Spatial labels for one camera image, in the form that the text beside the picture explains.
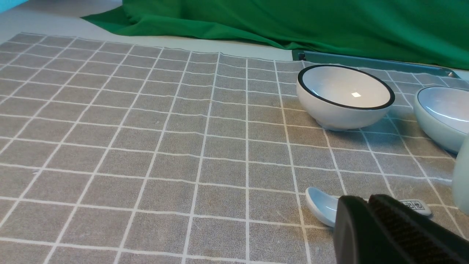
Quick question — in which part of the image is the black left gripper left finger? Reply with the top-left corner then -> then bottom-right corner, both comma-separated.
333,196 -> 403,264

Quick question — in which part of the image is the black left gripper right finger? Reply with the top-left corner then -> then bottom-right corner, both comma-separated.
368,194 -> 468,264

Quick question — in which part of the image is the pale blue cup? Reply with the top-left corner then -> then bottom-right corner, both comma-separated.
451,135 -> 469,215

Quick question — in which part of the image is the pale blue shallow bowl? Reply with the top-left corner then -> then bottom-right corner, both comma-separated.
413,86 -> 469,154

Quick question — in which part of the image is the white bowl with black rim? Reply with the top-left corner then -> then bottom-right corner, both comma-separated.
296,65 -> 395,131

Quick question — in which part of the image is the green backdrop cloth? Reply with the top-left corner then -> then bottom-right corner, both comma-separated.
83,0 -> 469,70

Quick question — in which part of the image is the grey white-grid tablecloth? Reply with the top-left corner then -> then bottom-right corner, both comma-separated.
0,33 -> 468,264

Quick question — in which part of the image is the white spoon with printed handle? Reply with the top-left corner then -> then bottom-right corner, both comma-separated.
305,187 -> 432,227

